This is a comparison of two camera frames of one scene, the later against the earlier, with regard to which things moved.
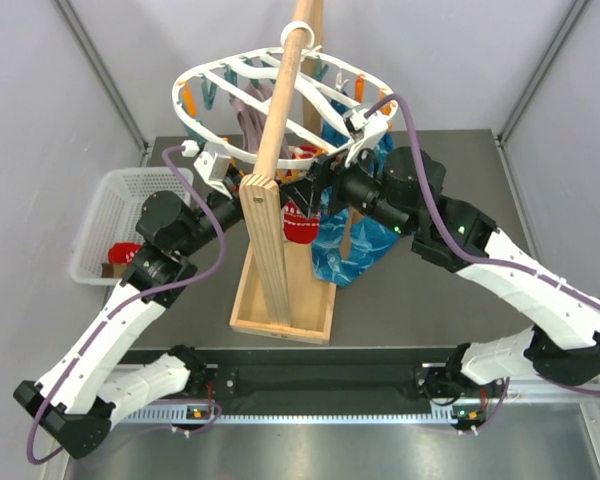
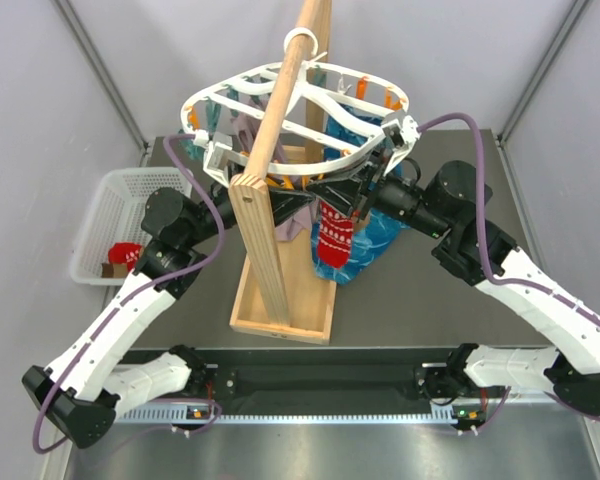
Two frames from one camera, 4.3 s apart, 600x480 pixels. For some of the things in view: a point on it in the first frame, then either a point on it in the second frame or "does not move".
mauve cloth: [252, 119] to [290, 219]
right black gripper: [325, 172] to [350, 193]
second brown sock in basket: [113, 270] does not move
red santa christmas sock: [298, 226] to [335, 236]
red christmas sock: [123, 252] does not move
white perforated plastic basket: [116, 215] does not move
